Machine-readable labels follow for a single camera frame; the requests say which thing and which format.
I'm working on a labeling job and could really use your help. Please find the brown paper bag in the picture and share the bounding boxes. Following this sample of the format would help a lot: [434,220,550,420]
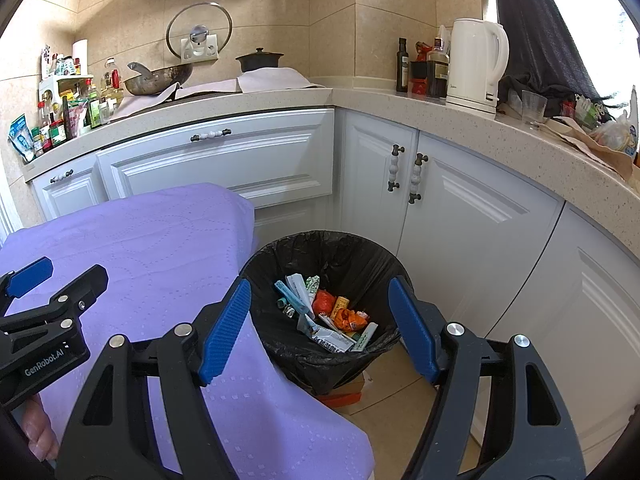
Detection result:
[542,117,633,181]

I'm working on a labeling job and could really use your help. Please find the purple tablecloth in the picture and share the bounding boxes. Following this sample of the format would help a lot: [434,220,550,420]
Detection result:
[0,183,376,480]

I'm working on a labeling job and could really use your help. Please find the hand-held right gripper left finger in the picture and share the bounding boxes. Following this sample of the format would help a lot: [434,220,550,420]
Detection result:
[54,278,252,480]

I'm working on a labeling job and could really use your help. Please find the white electric kettle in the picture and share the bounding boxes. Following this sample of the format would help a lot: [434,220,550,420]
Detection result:
[446,18,510,116]

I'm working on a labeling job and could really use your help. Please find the blue seasoning packet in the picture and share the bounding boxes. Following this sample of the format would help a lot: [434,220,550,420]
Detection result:
[7,114,36,161]

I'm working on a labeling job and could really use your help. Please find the white black-print packet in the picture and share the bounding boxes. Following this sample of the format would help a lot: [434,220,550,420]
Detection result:
[297,312,357,354]

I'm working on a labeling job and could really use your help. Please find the white wall lid holder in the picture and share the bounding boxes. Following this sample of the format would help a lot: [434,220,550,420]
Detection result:
[180,32,219,59]

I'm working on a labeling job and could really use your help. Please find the steel wok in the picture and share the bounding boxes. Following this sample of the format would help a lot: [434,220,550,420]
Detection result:
[123,61,194,97]

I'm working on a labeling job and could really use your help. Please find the narrow white cabinet door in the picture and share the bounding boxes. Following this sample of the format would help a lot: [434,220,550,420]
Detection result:
[340,110,420,256]

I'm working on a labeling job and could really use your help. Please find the white wrappers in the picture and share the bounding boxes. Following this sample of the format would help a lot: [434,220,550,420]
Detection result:
[350,322,379,352]

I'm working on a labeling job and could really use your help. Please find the glass pot lid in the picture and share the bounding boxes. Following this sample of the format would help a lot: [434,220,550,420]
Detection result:
[166,2,233,61]

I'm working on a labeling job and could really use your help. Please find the large dark sauce bottle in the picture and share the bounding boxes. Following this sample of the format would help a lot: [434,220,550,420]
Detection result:
[427,37,451,100]

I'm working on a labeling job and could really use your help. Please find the large white cabinet door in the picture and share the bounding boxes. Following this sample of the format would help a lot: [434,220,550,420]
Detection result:
[470,205,640,471]

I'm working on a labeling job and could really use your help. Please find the red plastic bag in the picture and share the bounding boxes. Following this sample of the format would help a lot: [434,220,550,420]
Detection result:
[312,289,335,317]

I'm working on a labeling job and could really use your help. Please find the white condiment rack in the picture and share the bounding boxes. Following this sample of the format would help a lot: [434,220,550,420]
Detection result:
[39,74,95,106]

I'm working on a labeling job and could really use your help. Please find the cluster of condiment bottles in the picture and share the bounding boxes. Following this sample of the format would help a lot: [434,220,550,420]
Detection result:
[30,42,126,153]

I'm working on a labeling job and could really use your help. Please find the white stove cover cloth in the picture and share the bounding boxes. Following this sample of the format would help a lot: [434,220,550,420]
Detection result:
[120,67,326,113]

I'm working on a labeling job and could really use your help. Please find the bright window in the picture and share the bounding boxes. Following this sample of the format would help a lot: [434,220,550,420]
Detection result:
[530,0,640,111]

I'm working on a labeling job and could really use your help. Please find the slim dark oil bottle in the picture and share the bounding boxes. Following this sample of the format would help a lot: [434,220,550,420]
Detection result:
[396,37,410,93]

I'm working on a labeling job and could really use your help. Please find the dark curtain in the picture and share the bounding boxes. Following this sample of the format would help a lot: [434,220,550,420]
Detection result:
[492,0,601,118]

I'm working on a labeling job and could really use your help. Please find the small white cabinet door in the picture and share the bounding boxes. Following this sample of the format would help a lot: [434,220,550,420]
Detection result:
[31,154,103,221]

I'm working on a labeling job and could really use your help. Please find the white plastic bag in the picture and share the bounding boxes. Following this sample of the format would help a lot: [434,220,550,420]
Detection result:
[592,87,640,161]

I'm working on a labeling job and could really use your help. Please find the green white packets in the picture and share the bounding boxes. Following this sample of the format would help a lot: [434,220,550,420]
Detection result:
[560,95,608,126]

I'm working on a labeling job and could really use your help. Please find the orange wrapper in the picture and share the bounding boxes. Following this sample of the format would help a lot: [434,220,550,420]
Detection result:
[331,308,372,335]

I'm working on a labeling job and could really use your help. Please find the person's left hand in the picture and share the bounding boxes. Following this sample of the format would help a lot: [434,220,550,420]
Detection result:
[22,394,60,461]

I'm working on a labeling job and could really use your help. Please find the wide white drawer front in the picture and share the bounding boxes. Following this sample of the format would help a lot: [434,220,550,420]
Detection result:
[96,108,335,210]

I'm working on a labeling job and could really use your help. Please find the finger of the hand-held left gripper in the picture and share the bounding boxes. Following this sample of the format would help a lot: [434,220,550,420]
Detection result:
[0,256,54,301]
[0,264,109,336]

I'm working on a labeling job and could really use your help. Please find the black lidded pot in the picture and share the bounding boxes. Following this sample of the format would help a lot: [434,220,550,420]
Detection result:
[236,47,284,73]

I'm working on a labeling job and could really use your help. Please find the black-lined trash bin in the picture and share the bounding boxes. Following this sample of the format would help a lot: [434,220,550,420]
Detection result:
[240,230,416,396]

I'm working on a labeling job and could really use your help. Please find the clear glass cup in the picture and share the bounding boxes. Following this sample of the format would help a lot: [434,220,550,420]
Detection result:
[521,90,548,128]

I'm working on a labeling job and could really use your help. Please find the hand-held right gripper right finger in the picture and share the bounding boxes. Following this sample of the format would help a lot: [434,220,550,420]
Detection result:
[387,276,586,480]

